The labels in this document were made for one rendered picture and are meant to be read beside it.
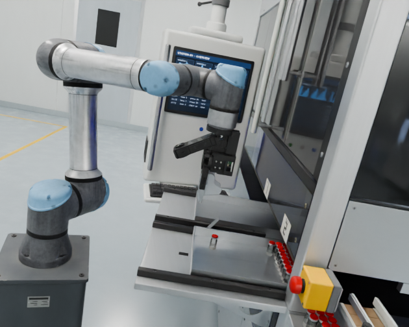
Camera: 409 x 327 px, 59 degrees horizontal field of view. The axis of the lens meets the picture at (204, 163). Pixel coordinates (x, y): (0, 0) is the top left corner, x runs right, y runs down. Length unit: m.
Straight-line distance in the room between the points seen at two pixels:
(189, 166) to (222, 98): 1.03
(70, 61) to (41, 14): 5.94
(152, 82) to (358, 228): 0.58
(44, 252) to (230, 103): 0.68
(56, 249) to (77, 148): 0.31
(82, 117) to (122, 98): 5.38
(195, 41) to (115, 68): 0.93
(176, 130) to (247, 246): 0.79
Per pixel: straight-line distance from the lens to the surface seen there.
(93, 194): 1.21
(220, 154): 0.92
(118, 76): 0.89
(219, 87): 0.89
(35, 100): 7.05
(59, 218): 1.14
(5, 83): 7.24
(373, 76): 0.87
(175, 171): 1.88
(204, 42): 1.80
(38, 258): 1.18
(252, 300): 1.02
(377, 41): 0.87
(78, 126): 1.18
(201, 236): 1.26
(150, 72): 0.81
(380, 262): 1.02
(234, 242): 1.27
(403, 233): 1.01
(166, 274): 1.00
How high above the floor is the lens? 1.46
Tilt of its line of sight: 16 degrees down
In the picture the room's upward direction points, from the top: 11 degrees clockwise
